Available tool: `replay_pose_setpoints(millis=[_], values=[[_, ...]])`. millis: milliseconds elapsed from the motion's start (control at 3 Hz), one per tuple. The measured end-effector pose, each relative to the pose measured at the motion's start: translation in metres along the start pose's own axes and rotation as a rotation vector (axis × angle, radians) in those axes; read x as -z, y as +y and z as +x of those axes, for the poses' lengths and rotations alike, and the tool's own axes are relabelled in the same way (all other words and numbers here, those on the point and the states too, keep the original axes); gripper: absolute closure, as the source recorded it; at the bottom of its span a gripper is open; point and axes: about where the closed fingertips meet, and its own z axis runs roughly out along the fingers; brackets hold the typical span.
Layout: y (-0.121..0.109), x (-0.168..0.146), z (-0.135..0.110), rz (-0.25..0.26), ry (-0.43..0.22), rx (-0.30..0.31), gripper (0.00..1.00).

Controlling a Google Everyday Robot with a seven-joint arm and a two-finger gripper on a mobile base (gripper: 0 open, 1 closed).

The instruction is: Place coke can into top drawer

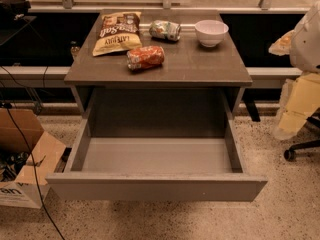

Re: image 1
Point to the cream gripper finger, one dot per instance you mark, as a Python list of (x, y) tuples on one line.
[(282, 45), (299, 100)]

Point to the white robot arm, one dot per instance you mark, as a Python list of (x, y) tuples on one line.
[(305, 43)]

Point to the open grey top drawer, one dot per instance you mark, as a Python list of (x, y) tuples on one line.
[(157, 145)]

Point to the white bowl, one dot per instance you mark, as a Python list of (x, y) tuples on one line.
[(210, 32)]

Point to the brown yellow chip bag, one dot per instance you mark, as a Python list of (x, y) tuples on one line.
[(119, 32)]

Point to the black bag on shelf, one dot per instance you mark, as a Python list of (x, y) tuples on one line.
[(12, 10)]

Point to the brown cardboard box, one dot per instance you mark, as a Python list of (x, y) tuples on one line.
[(28, 154)]

